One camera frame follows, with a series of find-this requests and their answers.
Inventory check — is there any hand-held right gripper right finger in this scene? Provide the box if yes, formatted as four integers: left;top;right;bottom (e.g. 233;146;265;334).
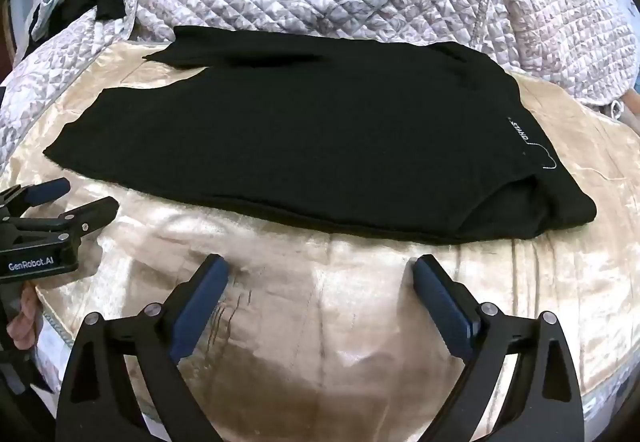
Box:
412;254;586;442

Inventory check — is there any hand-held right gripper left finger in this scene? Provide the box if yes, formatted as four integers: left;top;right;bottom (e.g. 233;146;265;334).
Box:
55;253;231;442

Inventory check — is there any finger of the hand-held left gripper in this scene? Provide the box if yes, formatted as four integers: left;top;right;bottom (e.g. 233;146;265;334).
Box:
9;196;120;249
0;177;71;219

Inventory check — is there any person's left hand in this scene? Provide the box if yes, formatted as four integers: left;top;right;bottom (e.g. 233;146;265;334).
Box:
7;286;44;348

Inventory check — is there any beige satin blanket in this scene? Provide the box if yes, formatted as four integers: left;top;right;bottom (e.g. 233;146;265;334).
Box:
0;39;640;442

